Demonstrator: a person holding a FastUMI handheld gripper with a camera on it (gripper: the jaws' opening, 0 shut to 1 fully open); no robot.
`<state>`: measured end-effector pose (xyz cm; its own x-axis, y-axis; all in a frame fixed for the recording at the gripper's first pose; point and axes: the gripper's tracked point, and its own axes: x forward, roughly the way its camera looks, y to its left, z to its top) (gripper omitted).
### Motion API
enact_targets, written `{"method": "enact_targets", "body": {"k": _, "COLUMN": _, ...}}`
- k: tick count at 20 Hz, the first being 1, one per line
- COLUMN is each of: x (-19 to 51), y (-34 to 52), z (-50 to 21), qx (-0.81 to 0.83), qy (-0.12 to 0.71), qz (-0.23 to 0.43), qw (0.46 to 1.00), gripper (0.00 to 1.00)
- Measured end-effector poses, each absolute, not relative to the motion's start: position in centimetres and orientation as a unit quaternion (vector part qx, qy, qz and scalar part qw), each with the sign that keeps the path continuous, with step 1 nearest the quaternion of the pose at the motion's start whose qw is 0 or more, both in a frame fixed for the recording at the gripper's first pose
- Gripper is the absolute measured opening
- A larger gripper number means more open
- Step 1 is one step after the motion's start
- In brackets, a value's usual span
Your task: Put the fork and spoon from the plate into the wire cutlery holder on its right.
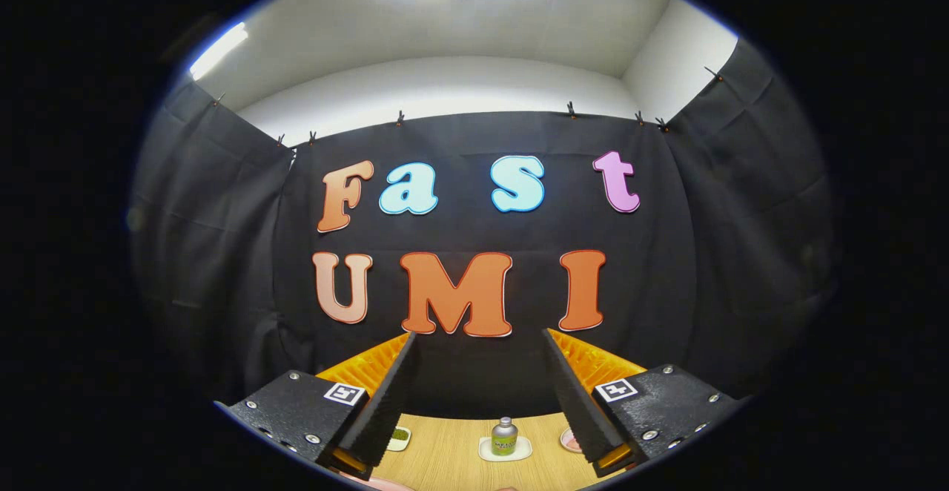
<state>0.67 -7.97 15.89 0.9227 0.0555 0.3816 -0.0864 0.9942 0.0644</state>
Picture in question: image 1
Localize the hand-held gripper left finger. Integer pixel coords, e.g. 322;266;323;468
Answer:
214;330;417;481

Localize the pink round plate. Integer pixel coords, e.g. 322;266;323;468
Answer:
345;472;416;491

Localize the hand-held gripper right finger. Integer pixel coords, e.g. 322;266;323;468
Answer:
541;327;746;478

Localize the row of small cloth clips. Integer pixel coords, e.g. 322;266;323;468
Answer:
213;67;724;147

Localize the green soda bottle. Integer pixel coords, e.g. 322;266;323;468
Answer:
491;416;519;457

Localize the white square coaster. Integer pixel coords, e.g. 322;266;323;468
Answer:
478;435;533;463

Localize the ceiling light strip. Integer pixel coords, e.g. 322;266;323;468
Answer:
189;22;250;81

